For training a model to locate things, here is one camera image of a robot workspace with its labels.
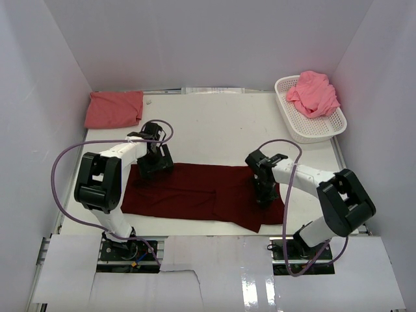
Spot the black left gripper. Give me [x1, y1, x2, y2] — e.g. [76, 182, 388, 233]
[136, 144, 173, 180]

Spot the dark red t-shirt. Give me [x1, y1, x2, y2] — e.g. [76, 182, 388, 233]
[122, 163, 284, 233]

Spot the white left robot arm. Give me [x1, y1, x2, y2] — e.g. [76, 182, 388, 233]
[74, 120, 174, 259]

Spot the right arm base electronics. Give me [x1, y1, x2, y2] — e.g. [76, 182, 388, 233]
[266, 237, 335, 276]

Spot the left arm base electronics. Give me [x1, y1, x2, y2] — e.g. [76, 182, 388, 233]
[96, 233, 163, 274]

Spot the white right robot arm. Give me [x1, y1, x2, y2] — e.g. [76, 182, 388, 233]
[245, 149, 376, 259]

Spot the white plastic basket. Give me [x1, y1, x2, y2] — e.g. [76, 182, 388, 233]
[274, 75, 348, 144]

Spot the folded salmon t-shirt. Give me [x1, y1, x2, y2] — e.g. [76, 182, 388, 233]
[84, 91, 144, 129]

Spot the crumpled pink t-shirt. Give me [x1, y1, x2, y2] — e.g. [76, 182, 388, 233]
[286, 71, 341, 119]

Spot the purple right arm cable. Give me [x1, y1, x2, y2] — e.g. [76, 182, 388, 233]
[258, 138, 350, 278]

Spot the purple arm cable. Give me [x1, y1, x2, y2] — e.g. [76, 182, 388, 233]
[51, 119, 174, 265]
[258, 138, 350, 278]

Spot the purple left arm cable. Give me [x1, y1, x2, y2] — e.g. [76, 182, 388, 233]
[51, 119, 174, 265]

